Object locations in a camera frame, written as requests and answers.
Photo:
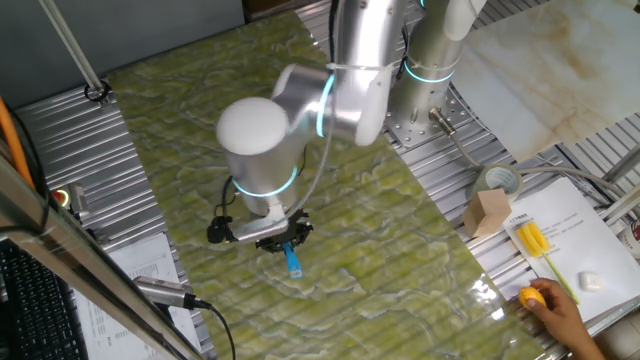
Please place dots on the thin metal pole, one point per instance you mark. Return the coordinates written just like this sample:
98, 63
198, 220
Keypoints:
75, 50

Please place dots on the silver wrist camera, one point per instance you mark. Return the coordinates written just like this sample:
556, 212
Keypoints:
260, 230

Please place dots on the aluminium profile bar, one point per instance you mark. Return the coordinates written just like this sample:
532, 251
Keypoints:
622, 205

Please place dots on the white paper with text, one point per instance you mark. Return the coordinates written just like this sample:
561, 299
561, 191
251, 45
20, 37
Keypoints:
590, 225

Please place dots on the beige marble board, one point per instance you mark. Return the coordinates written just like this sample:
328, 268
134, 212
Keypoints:
550, 75

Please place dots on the black keyboard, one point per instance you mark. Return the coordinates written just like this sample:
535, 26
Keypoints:
35, 310

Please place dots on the silver handheld device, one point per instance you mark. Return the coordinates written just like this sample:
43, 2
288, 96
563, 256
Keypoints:
160, 291

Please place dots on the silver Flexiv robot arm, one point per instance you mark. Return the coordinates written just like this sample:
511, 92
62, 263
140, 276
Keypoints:
260, 165

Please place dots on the green marble pattern mat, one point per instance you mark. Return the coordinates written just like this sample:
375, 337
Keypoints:
375, 240

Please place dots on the person's hand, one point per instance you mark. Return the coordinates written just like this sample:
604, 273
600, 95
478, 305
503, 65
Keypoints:
557, 312

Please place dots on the grey tape roll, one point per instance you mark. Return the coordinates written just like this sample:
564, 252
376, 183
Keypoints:
477, 187

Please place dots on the white paper with table print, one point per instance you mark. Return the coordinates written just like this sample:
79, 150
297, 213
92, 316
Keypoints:
150, 260

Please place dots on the metal frame beam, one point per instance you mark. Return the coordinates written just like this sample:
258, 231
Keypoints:
75, 255

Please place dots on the yellow lemon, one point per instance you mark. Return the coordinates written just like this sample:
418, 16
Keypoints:
529, 296

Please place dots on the red and white can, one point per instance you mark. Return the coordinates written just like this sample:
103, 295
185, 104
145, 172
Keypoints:
634, 237

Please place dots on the wooden block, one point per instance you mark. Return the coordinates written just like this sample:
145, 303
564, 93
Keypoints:
487, 212

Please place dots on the grey switch box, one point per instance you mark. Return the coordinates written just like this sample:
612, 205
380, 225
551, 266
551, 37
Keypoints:
78, 200

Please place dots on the yellow sponge brush green stem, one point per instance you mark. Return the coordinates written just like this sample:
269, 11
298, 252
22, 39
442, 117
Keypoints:
532, 237

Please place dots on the person's forearm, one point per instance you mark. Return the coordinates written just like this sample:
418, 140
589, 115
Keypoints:
585, 345

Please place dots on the small white case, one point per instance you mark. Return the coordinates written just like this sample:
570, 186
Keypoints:
592, 281

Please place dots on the grey metal strut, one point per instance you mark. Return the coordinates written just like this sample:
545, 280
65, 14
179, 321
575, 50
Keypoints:
625, 165

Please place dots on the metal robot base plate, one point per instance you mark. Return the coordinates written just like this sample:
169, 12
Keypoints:
405, 132

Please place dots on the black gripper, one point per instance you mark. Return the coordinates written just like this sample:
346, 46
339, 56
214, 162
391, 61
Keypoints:
290, 237

